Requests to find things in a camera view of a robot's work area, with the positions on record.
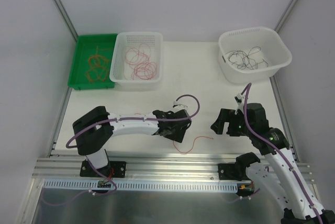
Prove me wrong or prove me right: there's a white slotted cable duct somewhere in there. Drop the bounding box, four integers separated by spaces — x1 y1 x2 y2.
43 179 238 194

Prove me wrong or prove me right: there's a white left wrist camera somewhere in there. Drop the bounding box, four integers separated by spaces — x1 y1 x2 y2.
173 100 188 110

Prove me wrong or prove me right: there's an aluminium mounting rail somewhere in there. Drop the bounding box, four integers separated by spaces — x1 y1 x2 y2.
32 150 312 183

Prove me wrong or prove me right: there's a green plastic tray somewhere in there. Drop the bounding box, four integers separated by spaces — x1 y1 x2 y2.
68 33 117 91

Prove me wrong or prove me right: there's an orange wire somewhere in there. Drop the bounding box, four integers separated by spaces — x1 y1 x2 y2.
85 63 110 83
87 47 115 68

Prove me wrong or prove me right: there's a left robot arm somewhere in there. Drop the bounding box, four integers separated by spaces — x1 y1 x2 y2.
66 106 192 177

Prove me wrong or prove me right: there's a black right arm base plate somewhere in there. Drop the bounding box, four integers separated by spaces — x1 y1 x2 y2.
218 163 238 181

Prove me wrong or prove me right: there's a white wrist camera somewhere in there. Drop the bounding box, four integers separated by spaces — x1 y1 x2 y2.
173 100 188 110
234 93 245 113

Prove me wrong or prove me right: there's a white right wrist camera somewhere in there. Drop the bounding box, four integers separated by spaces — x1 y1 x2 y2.
234 93 245 113

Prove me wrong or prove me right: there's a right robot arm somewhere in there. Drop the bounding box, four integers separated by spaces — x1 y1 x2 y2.
210 103 334 223

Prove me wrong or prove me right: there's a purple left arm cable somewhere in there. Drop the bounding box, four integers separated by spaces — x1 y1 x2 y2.
65 94 202 196

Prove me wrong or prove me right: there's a pink wire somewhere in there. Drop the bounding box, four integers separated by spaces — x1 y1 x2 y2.
122 42 152 66

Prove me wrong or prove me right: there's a white perforated plastic basket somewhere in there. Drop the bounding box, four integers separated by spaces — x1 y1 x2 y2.
109 32 164 88

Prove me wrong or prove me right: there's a white plastic tub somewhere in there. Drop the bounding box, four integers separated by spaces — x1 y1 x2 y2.
218 27 292 84

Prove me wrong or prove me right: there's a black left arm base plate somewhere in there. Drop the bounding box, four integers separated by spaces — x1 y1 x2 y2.
80 160 127 178

